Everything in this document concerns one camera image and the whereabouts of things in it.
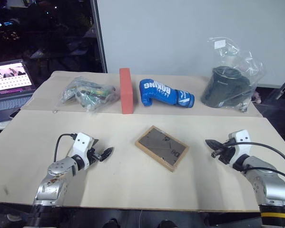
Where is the red foam block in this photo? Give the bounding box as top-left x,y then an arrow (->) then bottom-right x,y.
118,67 -> 135,115

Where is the laptop computer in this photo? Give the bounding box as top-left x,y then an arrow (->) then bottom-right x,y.
0,59 -> 36,124

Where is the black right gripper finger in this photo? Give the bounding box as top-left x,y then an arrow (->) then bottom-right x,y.
205,139 -> 224,151
211,148 -> 225,159

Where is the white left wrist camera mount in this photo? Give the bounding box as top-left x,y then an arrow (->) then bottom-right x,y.
72,133 -> 96,167

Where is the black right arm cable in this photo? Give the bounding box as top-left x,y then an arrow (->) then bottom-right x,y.
222,139 -> 285,185

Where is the grey metal post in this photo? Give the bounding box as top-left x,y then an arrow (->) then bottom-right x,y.
90,0 -> 108,73

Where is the small pink object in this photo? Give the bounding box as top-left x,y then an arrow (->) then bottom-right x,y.
251,91 -> 263,104

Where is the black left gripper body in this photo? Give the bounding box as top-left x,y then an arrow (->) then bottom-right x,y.
88,147 -> 103,165

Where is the clear bag of green items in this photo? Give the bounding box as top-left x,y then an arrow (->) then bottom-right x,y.
60,76 -> 120,114

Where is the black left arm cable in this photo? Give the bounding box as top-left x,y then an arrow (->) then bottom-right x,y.
54,133 -> 78,165

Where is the dark rounded shape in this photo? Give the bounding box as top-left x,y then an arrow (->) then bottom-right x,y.
103,219 -> 118,228
157,219 -> 174,228

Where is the wooden picture frame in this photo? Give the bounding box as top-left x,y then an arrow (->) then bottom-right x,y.
135,125 -> 189,172

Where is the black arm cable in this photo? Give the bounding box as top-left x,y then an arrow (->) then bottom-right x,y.
222,139 -> 285,185
54,133 -> 78,165

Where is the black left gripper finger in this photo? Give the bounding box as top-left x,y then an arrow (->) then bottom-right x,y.
101,146 -> 115,158
100,148 -> 115,162

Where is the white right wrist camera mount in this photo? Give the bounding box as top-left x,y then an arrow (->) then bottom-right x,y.
228,129 -> 253,160

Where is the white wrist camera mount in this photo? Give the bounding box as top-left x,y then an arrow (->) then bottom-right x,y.
72,133 -> 96,167
228,129 -> 253,160

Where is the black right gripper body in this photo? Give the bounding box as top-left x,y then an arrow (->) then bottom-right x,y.
217,141 -> 237,165

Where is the blue boxing glove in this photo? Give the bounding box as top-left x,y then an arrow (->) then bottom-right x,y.
139,78 -> 196,109

